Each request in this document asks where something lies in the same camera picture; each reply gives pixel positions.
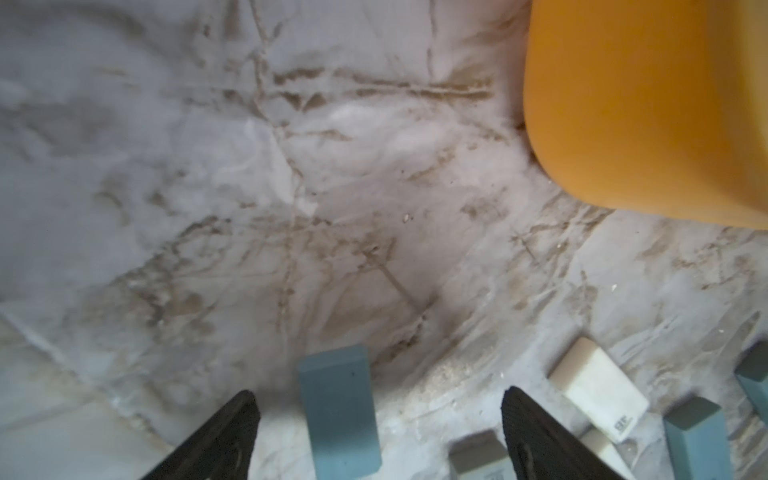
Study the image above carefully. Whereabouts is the yellow storage box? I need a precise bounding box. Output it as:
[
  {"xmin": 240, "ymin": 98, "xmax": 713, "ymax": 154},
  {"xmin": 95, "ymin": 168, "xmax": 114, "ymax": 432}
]
[{"xmin": 523, "ymin": 1, "xmax": 767, "ymax": 230}]

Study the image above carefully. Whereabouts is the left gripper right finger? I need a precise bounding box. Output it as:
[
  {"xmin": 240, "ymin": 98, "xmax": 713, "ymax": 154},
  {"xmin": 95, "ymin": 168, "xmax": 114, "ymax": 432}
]
[{"xmin": 501, "ymin": 386, "xmax": 622, "ymax": 480}]

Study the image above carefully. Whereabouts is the grey eraser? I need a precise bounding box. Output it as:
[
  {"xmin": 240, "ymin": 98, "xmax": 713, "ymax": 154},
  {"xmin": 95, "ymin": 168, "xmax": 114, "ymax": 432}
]
[{"xmin": 448, "ymin": 430, "xmax": 514, "ymax": 480}]

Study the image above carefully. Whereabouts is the white eraser top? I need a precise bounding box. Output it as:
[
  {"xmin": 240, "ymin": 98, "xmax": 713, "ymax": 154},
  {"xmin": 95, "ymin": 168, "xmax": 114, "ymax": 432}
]
[{"xmin": 548, "ymin": 337, "xmax": 650, "ymax": 443}]

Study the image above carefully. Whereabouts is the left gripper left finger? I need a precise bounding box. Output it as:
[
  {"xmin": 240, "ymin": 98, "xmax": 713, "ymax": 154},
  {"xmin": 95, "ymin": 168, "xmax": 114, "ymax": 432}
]
[{"xmin": 143, "ymin": 390, "xmax": 260, "ymax": 480}]

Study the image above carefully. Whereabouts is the white eraser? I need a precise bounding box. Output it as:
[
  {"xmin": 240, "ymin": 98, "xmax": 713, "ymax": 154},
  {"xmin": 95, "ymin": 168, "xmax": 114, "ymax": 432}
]
[
  {"xmin": 580, "ymin": 428, "xmax": 636, "ymax": 480},
  {"xmin": 548, "ymin": 337, "xmax": 650, "ymax": 443}
]

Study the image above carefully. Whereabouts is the white eraser middle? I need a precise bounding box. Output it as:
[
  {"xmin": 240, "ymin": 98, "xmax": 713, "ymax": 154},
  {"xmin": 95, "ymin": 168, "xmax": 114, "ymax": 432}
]
[{"xmin": 580, "ymin": 428, "xmax": 636, "ymax": 480}]

